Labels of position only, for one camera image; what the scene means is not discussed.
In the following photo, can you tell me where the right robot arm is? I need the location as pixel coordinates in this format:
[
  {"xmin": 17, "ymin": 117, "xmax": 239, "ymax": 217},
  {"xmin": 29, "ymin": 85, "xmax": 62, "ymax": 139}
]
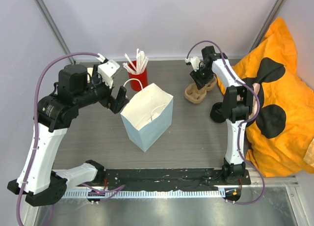
[{"xmin": 185, "ymin": 46, "xmax": 255, "ymax": 184}]

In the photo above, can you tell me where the aluminium frame post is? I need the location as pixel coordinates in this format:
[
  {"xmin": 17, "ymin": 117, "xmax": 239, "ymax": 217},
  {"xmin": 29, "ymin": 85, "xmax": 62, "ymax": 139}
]
[
  {"xmin": 249, "ymin": 0, "xmax": 286, "ymax": 52},
  {"xmin": 34, "ymin": 0, "xmax": 71, "ymax": 54}
]

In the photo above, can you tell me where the white slotted cable duct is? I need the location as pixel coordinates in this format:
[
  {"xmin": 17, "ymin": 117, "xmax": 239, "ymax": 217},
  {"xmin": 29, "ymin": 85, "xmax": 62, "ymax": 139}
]
[{"xmin": 62, "ymin": 188, "xmax": 225, "ymax": 199}]

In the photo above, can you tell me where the brown pulp cup carrier stack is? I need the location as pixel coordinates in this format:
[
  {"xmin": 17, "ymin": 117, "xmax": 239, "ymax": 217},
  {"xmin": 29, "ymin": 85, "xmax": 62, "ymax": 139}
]
[{"xmin": 184, "ymin": 76, "xmax": 217, "ymax": 104}]

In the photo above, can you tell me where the right aluminium frame post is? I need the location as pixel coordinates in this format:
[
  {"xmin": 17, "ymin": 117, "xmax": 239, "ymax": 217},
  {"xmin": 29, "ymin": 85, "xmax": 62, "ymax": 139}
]
[{"xmin": 249, "ymin": 0, "xmax": 286, "ymax": 52}]

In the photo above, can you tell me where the left aluminium frame post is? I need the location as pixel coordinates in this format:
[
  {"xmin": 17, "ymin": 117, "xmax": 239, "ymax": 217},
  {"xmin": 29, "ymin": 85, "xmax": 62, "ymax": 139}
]
[{"xmin": 34, "ymin": 0, "xmax": 71, "ymax": 54}]

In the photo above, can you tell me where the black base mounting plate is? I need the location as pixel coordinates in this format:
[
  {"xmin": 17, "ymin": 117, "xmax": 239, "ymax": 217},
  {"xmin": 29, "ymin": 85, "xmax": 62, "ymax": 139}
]
[{"xmin": 103, "ymin": 168, "xmax": 251, "ymax": 192}]

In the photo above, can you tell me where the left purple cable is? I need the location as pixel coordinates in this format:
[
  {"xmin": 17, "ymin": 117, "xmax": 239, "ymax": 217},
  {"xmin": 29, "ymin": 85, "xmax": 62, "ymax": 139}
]
[{"xmin": 15, "ymin": 52, "xmax": 108, "ymax": 226}]

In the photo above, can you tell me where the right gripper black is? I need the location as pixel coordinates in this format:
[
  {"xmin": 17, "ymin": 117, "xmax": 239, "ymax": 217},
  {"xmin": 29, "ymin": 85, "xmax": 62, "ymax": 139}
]
[{"xmin": 189, "ymin": 64, "xmax": 213, "ymax": 89}]

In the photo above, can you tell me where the brown paper coffee cup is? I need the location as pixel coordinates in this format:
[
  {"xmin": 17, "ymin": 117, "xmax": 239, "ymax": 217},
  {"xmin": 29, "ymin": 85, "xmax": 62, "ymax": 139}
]
[{"xmin": 87, "ymin": 67, "xmax": 93, "ymax": 82}]

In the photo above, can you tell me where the orange cartoon pillow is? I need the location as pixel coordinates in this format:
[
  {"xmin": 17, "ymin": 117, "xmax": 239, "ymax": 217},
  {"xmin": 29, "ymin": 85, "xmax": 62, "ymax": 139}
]
[{"xmin": 215, "ymin": 16, "xmax": 314, "ymax": 178}]

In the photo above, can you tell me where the light blue paper bag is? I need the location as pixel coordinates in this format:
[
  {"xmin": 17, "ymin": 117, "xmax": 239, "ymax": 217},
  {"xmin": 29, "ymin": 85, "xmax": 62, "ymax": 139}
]
[{"xmin": 121, "ymin": 79, "xmax": 174, "ymax": 152}]

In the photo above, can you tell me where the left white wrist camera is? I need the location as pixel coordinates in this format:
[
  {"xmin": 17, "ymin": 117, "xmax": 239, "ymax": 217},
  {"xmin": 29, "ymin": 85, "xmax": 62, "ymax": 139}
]
[{"xmin": 98, "ymin": 59, "xmax": 121, "ymax": 89}]

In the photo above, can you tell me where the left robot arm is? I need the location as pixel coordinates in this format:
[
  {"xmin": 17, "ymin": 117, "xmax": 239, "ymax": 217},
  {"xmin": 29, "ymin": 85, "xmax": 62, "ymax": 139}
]
[{"xmin": 23, "ymin": 60, "xmax": 129, "ymax": 206}]

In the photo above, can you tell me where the red plastic cup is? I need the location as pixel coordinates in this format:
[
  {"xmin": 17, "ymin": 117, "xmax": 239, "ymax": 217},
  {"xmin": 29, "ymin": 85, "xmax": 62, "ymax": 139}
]
[{"xmin": 128, "ymin": 68, "xmax": 148, "ymax": 91}]

